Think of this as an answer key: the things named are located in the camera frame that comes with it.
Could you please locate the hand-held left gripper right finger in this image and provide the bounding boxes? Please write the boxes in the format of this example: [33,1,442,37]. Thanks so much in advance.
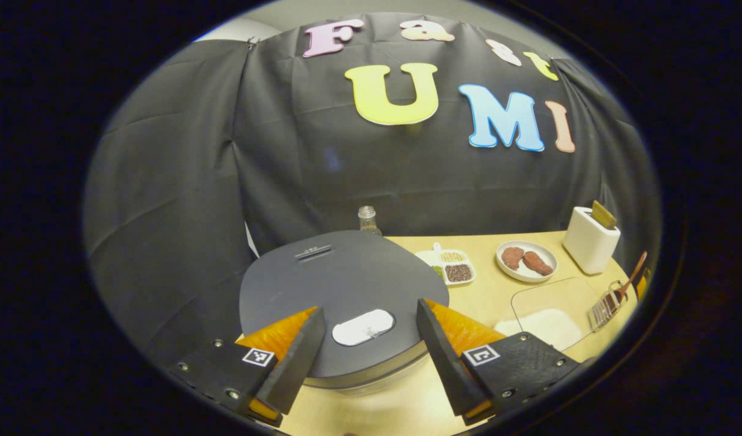
[416,298,583,426]

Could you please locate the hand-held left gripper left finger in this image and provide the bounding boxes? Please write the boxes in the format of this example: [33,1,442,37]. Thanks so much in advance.
[168,306,326,428]

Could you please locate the brown wooden spoon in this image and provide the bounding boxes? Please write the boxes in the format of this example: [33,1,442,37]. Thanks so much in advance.
[604,251,648,309]

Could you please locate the clear rice container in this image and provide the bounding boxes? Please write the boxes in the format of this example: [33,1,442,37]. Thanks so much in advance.
[511,277,603,352]

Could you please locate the dark grey rice cooker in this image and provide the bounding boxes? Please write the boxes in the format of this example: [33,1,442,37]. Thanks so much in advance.
[239,230,450,394]

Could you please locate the white toaster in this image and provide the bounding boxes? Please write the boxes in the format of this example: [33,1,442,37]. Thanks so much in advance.
[563,206,621,276]

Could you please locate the brown toast slice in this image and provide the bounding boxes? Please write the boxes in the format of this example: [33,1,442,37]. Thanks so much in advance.
[591,200,618,230]

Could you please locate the white divided grain dish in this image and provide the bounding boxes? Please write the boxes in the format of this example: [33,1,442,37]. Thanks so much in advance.
[415,243,476,286]

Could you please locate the white round plate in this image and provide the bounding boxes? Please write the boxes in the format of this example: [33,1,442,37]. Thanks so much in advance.
[495,240,558,283]

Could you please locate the small clear bottle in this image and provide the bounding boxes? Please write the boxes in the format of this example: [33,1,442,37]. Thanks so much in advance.
[357,206,382,236]

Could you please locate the black backdrop cloth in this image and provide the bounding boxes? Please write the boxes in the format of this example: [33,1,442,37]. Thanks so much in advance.
[83,12,662,364]

